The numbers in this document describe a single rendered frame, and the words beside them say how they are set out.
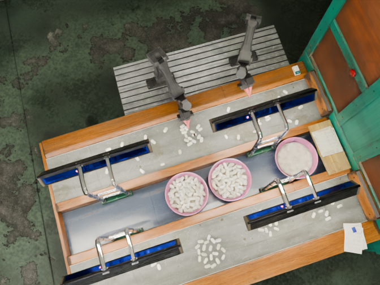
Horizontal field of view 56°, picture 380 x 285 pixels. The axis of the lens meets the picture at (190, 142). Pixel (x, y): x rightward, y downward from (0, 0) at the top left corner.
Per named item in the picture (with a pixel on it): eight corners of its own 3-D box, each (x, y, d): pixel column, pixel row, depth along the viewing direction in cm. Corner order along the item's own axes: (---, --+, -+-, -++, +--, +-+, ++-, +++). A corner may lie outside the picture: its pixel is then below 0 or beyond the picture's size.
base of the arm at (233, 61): (260, 54, 245) (257, 45, 247) (232, 61, 244) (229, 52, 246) (258, 60, 253) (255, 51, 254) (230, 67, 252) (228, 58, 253)
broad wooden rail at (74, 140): (51, 147, 248) (40, 141, 230) (296, 72, 259) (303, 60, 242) (55, 164, 245) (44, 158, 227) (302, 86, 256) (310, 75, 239)
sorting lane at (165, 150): (46, 159, 232) (45, 159, 230) (308, 78, 243) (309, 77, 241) (56, 204, 224) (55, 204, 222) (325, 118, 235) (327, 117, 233)
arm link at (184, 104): (195, 106, 217) (186, 89, 212) (183, 113, 216) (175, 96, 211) (189, 101, 227) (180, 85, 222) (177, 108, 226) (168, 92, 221)
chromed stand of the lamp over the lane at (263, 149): (237, 132, 239) (246, 108, 196) (265, 122, 240) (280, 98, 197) (247, 158, 234) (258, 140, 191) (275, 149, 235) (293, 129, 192)
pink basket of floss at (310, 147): (264, 168, 232) (267, 165, 223) (283, 133, 238) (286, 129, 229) (302, 188, 228) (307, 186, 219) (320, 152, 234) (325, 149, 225)
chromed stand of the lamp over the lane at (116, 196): (95, 176, 233) (73, 163, 190) (125, 167, 234) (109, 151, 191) (103, 204, 228) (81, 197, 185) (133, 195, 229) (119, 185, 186)
